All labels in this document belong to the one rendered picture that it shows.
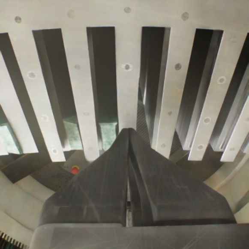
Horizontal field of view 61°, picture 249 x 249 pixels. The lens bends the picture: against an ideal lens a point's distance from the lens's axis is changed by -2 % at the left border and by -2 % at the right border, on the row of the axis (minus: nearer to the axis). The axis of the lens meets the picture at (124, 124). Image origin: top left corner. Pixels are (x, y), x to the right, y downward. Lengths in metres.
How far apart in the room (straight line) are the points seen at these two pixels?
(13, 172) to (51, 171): 0.27
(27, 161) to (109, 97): 1.51
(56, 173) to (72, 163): 0.54
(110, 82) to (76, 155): 1.04
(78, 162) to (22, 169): 0.55
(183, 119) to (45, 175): 1.70
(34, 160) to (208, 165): 1.27
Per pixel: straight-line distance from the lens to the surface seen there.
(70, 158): 1.22
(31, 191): 1.82
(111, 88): 0.17
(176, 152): 1.20
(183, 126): 0.16
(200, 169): 1.78
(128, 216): 0.88
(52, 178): 1.83
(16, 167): 1.67
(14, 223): 1.58
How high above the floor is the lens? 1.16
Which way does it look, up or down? 55 degrees down
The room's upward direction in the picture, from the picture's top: 179 degrees clockwise
